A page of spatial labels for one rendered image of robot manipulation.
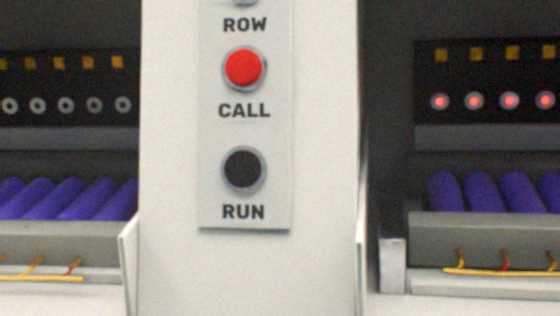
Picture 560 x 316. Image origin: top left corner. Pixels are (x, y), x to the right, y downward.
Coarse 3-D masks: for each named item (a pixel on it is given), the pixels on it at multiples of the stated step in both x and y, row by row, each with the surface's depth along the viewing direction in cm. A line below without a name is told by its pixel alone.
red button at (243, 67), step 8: (232, 56) 31; (240, 56) 31; (248, 56) 31; (256, 56) 31; (232, 64) 31; (240, 64) 31; (248, 64) 31; (256, 64) 31; (232, 72) 31; (240, 72) 31; (248, 72) 31; (256, 72) 31; (232, 80) 31; (240, 80) 31; (248, 80) 31; (256, 80) 31
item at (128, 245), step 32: (0, 128) 51; (32, 128) 51; (64, 128) 51; (96, 128) 50; (128, 128) 50; (128, 224) 31; (128, 256) 31; (0, 288) 37; (32, 288) 37; (64, 288) 37; (96, 288) 37; (128, 288) 31
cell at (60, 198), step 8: (64, 184) 45; (72, 184) 46; (80, 184) 46; (56, 192) 44; (64, 192) 44; (72, 192) 45; (80, 192) 46; (48, 200) 43; (56, 200) 43; (64, 200) 44; (72, 200) 44; (40, 208) 42; (48, 208) 42; (56, 208) 43; (64, 208) 43; (24, 216) 41; (32, 216) 41; (40, 216) 41; (48, 216) 42; (56, 216) 42
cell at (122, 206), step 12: (132, 180) 45; (120, 192) 44; (132, 192) 44; (108, 204) 42; (120, 204) 42; (132, 204) 43; (96, 216) 40; (108, 216) 40; (120, 216) 41; (132, 216) 43
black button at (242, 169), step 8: (240, 152) 31; (248, 152) 31; (232, 160) 31; (240, 160) 31; (248, 160) 31; (256, 160) 31; (224, 168) 31; (232, 168) 31; (240, 168) 31; (248, 168) 31; (256, 168) 31; (232, 176) 31; (240, 176) 31; (248, 176) 31; (256, 176) 31; (232, 184) 31; (240, 184) 31; (248, 184) 31
